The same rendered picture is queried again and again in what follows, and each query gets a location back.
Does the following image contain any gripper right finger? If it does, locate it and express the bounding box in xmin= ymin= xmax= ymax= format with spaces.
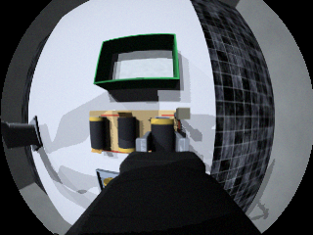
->
xmin=173 ymin=131 xmax=190 ymax=152

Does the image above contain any black battery with gold end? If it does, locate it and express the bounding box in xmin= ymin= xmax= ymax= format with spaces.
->
xmin=151 ymin=118 xmax=174 ymax=152
xmin=104 ymin=177 xmax=113 ymax=186
xmin=89 ymin=117 xmax=107 ymax=149
xmin=117 ymin=117 xmax=136 ymax=153

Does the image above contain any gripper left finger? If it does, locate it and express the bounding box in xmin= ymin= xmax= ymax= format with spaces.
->
xmin=136 ymin=131 xmax=152 ymax=152

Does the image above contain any green open-top box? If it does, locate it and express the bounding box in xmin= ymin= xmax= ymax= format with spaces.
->
xmin=93 ymin=33 xmax=179 ymax=91

